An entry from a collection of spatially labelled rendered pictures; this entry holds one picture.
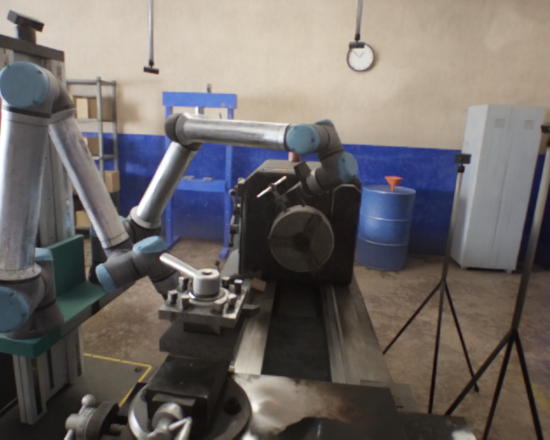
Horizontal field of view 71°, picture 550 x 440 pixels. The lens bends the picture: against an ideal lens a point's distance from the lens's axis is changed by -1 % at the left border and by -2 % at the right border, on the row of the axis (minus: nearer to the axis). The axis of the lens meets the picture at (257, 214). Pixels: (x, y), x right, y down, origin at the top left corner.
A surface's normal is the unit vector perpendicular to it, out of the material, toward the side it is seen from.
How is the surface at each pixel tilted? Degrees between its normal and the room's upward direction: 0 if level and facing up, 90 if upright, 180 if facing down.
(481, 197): 90
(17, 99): 82
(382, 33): 90
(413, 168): 90
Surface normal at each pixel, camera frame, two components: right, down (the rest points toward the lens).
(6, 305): 0.19, 0.31
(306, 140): -0.43, 0.18
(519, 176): -0.11, 0.22
